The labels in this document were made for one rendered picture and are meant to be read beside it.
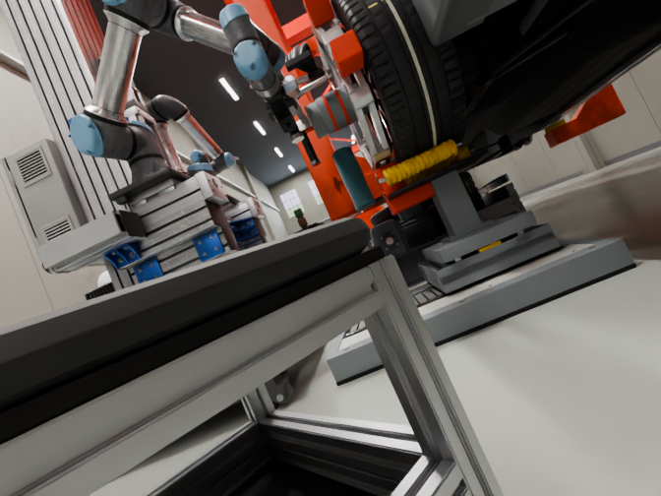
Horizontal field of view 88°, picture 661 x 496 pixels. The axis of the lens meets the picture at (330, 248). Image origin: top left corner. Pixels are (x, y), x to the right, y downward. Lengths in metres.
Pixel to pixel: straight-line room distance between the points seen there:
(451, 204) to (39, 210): 1.56
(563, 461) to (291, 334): 0.40
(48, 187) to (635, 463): 1.77
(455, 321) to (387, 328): 0.75
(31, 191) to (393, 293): 1.64
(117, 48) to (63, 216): 0.70
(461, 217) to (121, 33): 1.18
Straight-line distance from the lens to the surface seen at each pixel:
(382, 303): 0.24
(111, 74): 1.29
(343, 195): 1.81
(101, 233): 1.22
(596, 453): 0.54
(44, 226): 1.72
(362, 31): 1.15
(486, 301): 1.01
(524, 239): 1.19
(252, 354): 0.19
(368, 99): 1.13
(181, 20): 1.33
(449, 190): 1.29
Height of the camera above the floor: 0.31
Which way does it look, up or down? 3 degrees up
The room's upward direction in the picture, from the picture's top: 24 degrees counter-clockwise
